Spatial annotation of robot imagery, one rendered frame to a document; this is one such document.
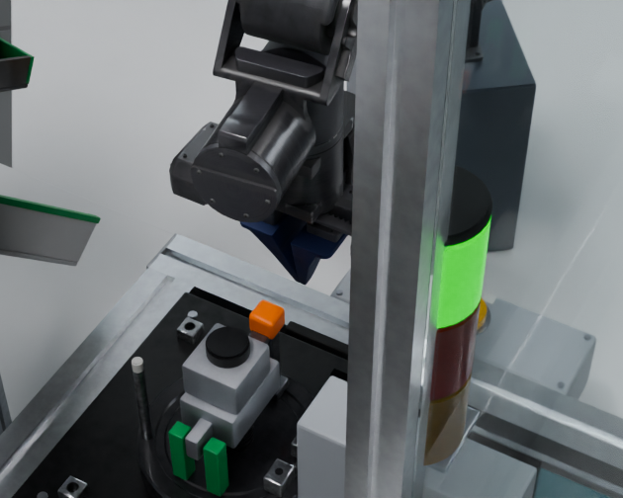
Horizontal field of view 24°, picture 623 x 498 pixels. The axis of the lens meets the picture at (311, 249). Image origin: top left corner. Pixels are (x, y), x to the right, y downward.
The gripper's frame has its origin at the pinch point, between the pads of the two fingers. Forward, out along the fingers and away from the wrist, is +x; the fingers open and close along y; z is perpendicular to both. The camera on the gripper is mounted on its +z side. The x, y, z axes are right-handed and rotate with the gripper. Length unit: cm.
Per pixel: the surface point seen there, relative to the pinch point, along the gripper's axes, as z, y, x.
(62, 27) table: 36, 52, 24
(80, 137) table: 22, 39, 24
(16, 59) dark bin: -4.1, 20.1, -12.4
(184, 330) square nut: -3.1, 9.2, 11.2
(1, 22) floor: 118, 142, 111
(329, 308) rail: 6.0, 1.2, 13.4
